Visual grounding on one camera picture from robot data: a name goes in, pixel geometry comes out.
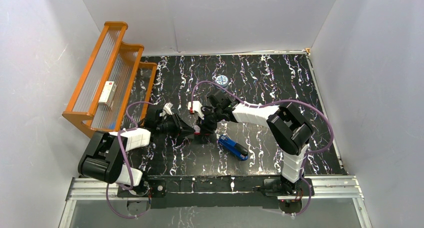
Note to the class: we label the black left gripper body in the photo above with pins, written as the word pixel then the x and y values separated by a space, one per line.
pixel 175 124

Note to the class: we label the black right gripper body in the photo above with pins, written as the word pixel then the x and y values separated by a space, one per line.
pixel 210 122

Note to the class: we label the blue black stapler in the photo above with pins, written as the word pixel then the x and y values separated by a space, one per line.
pixel 233 147

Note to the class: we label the red white staples box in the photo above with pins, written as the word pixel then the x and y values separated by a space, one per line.
pixel 197 130

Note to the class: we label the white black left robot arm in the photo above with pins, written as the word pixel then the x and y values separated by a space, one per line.
pixel 105 157

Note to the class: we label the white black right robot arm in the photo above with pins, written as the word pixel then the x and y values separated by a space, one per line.
pixel 290 129

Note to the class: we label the blue white round tin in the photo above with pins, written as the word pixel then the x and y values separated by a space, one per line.
pixel 222 80

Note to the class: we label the orange wooden tiered shelf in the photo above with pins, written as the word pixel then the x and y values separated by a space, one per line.
pixel 112 59

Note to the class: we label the white red box on shelf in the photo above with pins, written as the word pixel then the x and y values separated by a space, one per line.
pixel 108 93

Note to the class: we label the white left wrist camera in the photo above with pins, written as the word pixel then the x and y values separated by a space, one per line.
pixel 167 109

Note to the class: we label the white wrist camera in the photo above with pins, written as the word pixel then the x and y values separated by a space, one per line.
pixel 167 109
pixel 195 107

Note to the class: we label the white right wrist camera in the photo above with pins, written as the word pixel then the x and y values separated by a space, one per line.
pixel 195 107

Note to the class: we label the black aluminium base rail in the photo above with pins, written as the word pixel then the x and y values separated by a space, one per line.
pixel 165 191

